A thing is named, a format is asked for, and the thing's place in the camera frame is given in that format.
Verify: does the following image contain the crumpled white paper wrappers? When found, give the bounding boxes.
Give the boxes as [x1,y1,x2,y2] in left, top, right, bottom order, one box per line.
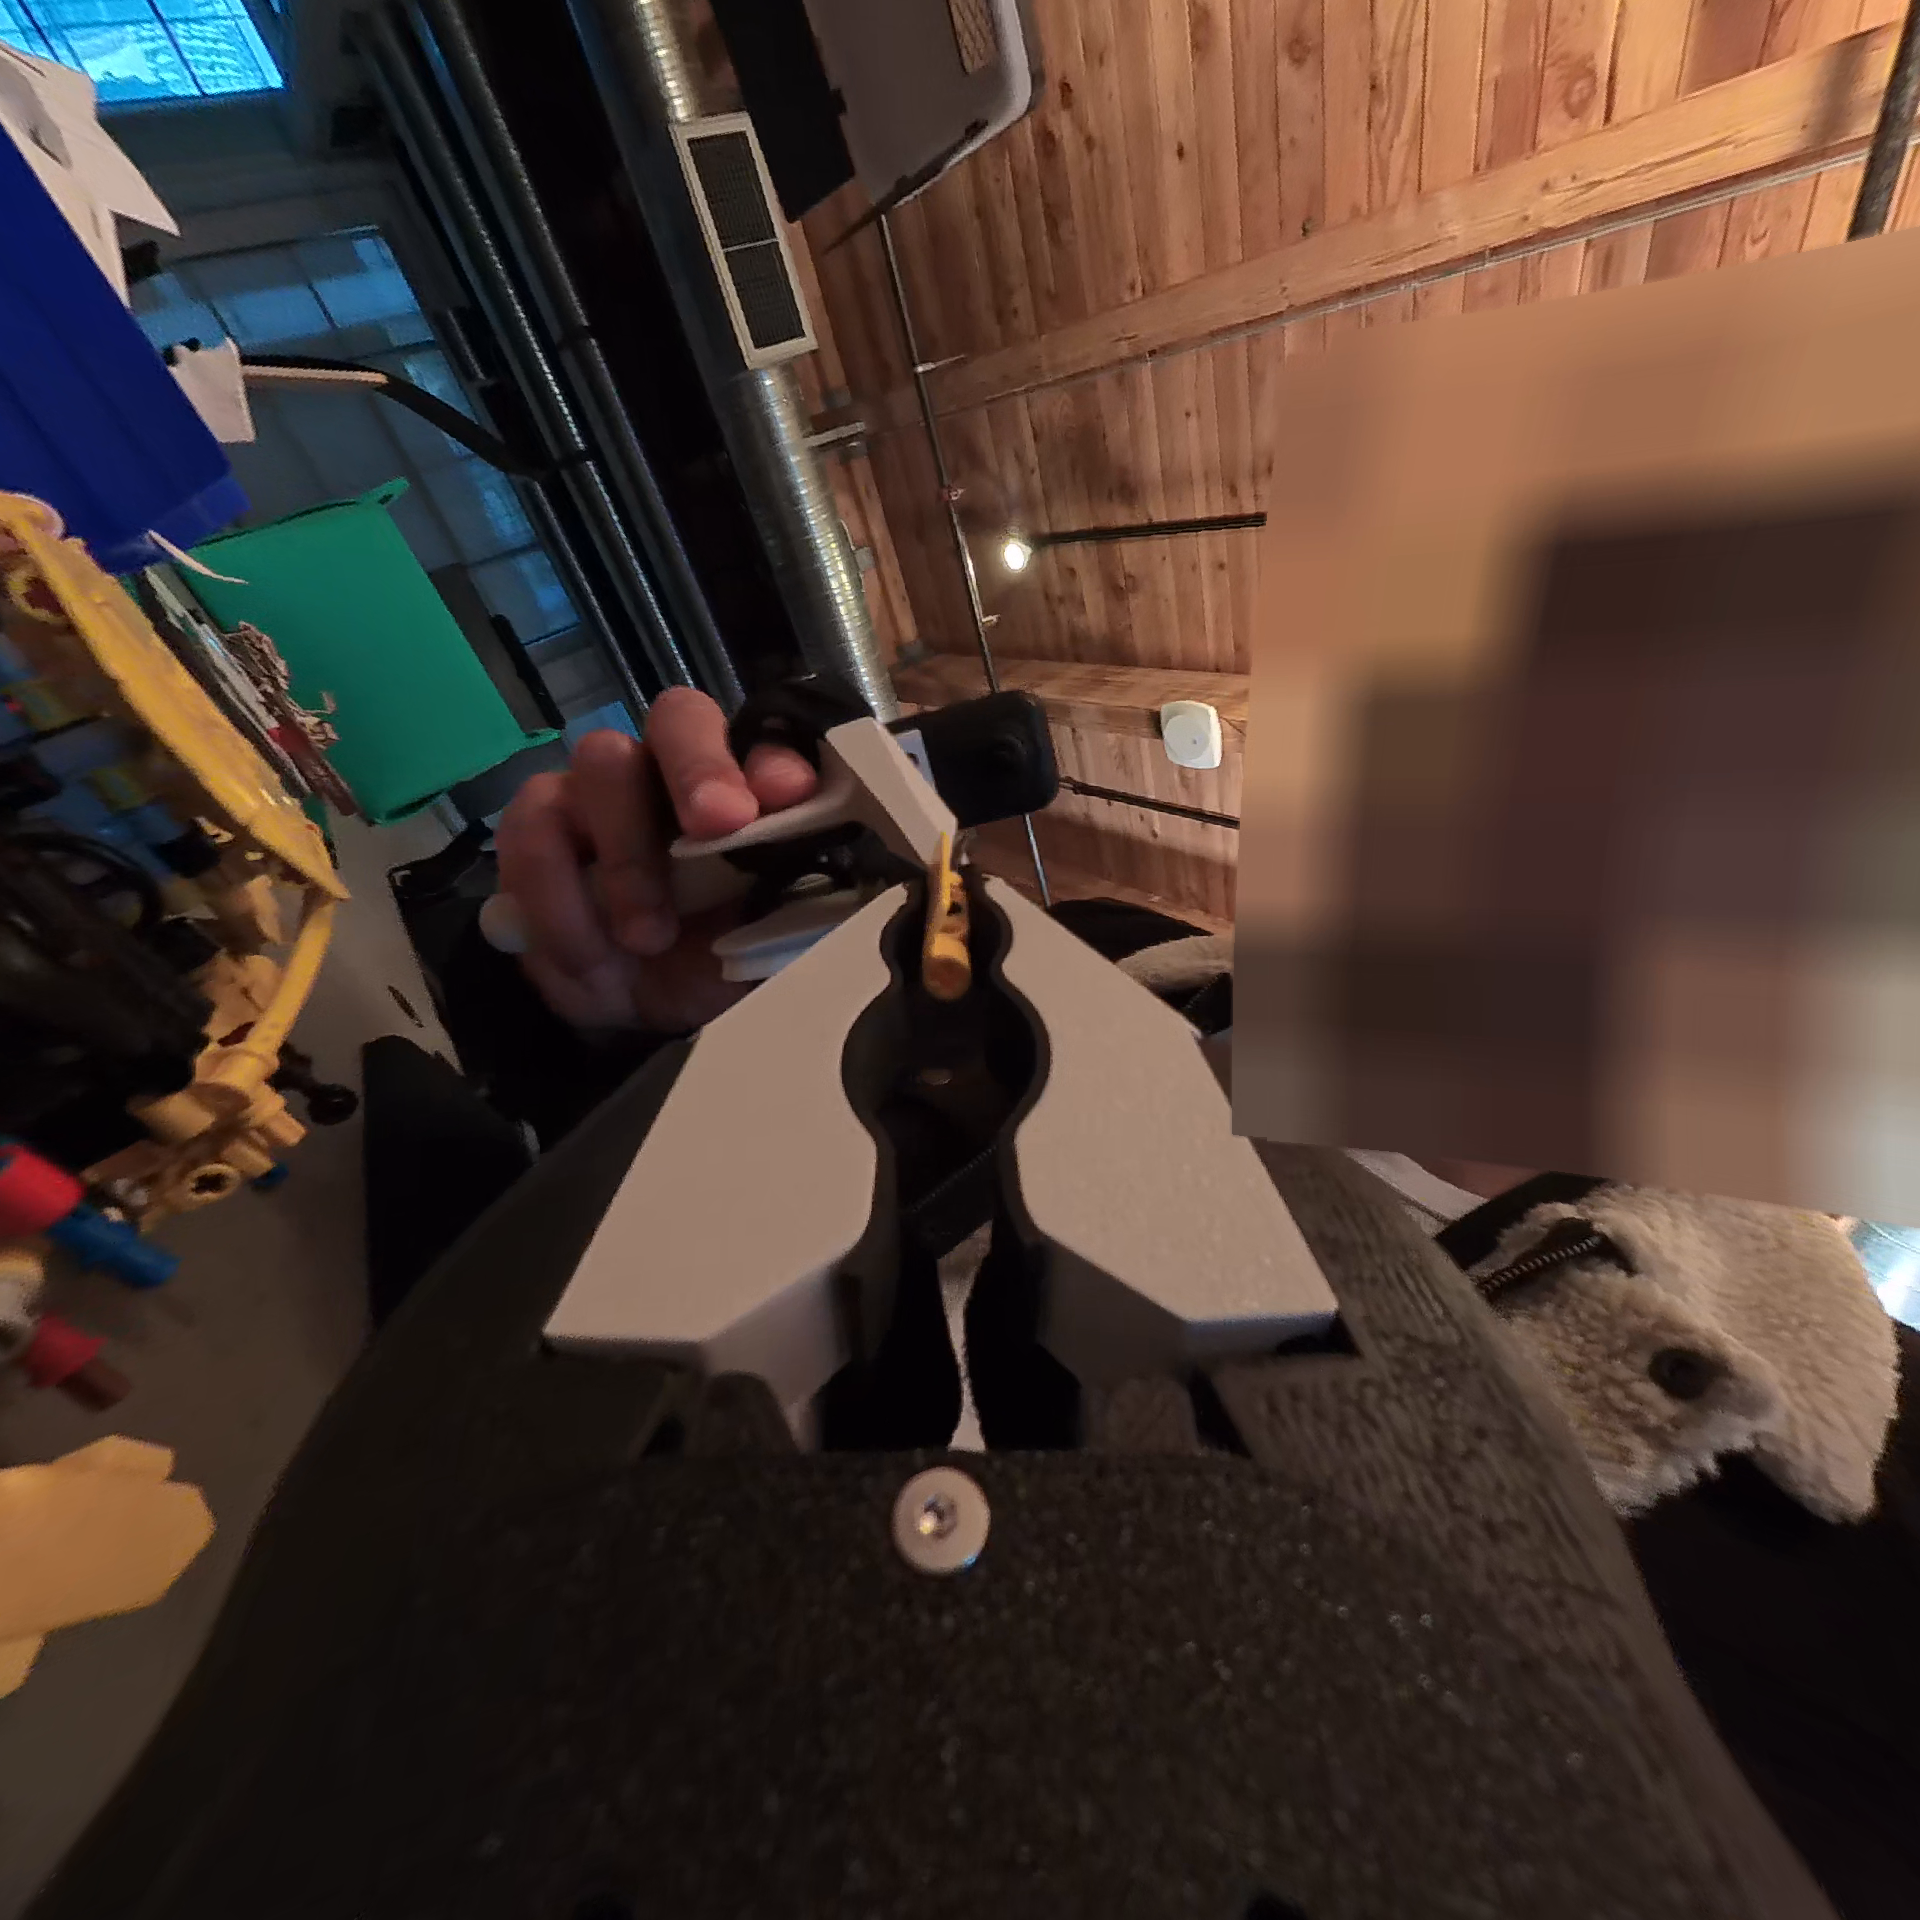
[0,41,259,448]

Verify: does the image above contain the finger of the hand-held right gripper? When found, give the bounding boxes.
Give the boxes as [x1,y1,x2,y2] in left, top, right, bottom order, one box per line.
[817,719,965,883]

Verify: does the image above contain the small wooden model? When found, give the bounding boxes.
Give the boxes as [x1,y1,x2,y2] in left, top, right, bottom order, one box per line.
[221,619,355,801]

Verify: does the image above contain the silver ventilation duct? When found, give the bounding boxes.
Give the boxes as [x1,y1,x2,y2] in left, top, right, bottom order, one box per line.
[626,0,905,725]

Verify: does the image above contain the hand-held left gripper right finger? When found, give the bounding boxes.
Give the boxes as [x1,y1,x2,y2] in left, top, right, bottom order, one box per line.
[960,879,1339,1450]

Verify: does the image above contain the blue plastic bin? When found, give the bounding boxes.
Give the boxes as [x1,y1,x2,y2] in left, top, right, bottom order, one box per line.
[0,120,250,584]

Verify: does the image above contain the white air vent grille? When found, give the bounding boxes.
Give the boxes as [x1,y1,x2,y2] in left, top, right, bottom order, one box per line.
[670,113,822,368]

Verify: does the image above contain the large paned window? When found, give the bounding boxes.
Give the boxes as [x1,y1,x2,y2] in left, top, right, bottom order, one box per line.
[10,0,290,109]

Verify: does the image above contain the yellow toy brick car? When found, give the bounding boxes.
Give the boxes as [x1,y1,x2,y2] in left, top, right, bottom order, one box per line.
[0,496,366,1706]

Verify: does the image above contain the person's right forearm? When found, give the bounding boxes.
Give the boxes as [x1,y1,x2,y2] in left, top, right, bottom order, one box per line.
[392,839,705,1156]

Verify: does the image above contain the yellow connector brick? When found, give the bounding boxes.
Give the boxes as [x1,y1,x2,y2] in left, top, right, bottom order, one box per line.
[918,831,977,1001]

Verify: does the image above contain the person's right hand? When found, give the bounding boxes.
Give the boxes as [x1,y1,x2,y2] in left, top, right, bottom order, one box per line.
[490,684,822,1034]

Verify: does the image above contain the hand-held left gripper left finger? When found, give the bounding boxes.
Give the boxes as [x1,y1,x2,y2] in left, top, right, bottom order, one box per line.
[543,883,934,1450]

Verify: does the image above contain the overhead light panel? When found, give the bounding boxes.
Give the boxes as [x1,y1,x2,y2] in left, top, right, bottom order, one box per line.
[709,0,1047,223]

